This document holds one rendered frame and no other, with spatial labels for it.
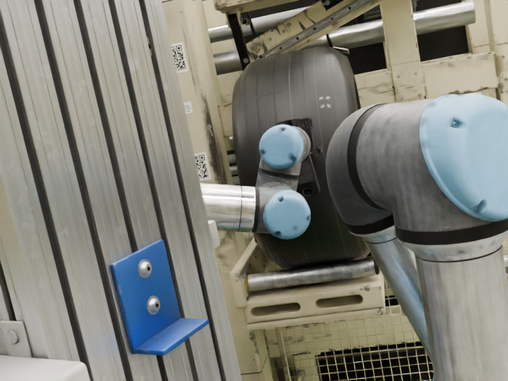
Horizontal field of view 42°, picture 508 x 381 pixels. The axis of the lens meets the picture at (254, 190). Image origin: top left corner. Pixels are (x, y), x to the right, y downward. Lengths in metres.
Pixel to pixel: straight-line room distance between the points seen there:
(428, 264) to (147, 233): 0.28
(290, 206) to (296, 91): 0.58
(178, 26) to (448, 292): 1.23
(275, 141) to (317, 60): 0.52
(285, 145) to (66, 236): 0.63
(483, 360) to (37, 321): 0.42
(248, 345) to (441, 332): 1.23
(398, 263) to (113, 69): 0.40
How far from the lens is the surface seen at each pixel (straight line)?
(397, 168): 0.64
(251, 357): 1.89
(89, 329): 0.60
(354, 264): 1.69
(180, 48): 1.75
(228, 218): 1.04
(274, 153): 1.14
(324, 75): 1.58
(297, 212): 1.03
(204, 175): 1.76
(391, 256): 0.79
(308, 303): 1.70
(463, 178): 0.60
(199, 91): 1.74
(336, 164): 0.71
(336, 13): 2.08
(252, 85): 1.61
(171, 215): 0.68
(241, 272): 1.71
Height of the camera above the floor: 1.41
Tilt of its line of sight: 9 degrees down
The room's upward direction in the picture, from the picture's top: 11 degrees counter-clockwise
